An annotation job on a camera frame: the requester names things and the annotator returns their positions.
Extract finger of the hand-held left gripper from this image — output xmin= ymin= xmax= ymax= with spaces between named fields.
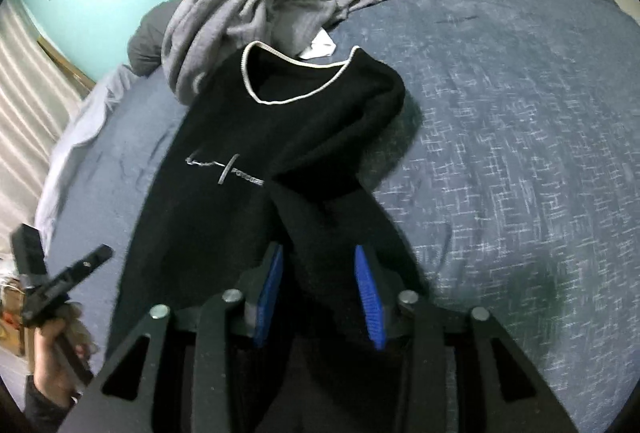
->
xmin=47 ymin=245 xmax=113 ymax=294

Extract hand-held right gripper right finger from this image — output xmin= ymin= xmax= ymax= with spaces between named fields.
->
xmin=352 ymin=243 xmax=581 ymax=433

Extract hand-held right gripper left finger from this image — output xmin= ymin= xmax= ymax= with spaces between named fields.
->
xmin=60 ymin=243 xmax=286 ymax=433

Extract black sweater with white trim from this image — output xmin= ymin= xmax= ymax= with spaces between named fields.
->
xmin=102 ymin=42 xmax=436 ymax=433

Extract person's left hand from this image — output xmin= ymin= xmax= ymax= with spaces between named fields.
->
xmin=32 ymin=302 xmax=101 ymax=401

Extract cardboard box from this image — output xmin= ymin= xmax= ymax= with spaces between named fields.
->
xmin=0 ymin=285 xmax=36 ymax=356

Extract light blue bed sheet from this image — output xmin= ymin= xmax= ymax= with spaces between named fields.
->
xmin=35 ymin=65 xmax=146 ymax=234

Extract wooden baseboard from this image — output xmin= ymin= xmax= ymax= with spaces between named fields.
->
xmin=37 ymin=35 xmax=97 ymax=91

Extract blue patterned blanket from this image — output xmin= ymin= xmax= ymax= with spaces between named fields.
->
xmin=35 ymin=0 xmax=640 ymax=433

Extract white cloth piece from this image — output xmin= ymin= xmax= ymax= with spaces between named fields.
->
xmin=299 ymin=29 xmax=337 ymax=60

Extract grey hoodie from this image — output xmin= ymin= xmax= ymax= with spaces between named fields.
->
xmin=161 ymin=0 xmax=415 ymax=106

